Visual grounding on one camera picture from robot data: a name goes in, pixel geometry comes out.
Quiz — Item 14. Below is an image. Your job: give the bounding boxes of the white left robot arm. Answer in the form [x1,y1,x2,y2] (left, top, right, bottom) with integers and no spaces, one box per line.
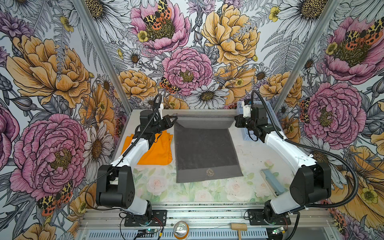
[96,109,178,219]

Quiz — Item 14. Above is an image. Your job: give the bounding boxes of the aluminium frame corner post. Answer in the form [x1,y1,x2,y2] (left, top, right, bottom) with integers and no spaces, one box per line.
[273,1,341,112]
[74,1,132,116]

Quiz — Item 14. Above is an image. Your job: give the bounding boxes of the grey blue rectangular block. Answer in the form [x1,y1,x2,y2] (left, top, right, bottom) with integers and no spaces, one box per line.
[261,169,286,197]

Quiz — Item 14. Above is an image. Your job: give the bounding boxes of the orange rimmed tape roll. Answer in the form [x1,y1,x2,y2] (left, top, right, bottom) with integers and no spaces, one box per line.
[173,221,190,240]

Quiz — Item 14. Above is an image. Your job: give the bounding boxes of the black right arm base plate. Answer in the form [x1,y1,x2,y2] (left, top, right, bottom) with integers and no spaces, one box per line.
[244,209,292,226]

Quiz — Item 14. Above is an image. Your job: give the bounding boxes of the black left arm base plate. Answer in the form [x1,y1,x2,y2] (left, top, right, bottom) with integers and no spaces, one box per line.
[124,210,168,227]

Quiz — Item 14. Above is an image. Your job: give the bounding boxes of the small wooden mallet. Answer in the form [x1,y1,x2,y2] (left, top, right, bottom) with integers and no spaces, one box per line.
[231,223,248,240]

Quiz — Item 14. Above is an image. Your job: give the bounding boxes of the light blue perforated laundry basket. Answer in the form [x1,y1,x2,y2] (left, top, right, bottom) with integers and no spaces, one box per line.
[235,101,282,142]

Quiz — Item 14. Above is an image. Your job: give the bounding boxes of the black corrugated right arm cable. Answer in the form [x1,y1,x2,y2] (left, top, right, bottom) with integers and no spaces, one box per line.
[250,89,360,240]

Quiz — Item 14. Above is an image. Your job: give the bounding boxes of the aluminium front rail frame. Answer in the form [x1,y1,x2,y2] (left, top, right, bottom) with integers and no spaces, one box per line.
[76,200,337,240]

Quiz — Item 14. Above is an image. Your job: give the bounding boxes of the aluminium frame corner post right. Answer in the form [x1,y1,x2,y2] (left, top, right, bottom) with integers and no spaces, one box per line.
[273,1,341,112]

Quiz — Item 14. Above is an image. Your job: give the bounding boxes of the grey garment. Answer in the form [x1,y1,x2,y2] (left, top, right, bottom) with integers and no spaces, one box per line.
[173,114,243,184]

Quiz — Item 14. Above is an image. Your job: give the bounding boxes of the aluminium frame corner post left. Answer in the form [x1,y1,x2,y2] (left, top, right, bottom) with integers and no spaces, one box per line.
[74,1,132,116]

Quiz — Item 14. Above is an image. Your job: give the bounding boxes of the orange drawstring shorts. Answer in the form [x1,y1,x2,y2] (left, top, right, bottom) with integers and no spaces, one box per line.
[138,131,173,166]

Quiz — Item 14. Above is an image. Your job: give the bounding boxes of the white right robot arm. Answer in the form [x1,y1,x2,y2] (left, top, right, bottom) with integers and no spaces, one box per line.
[235,103,331,224]

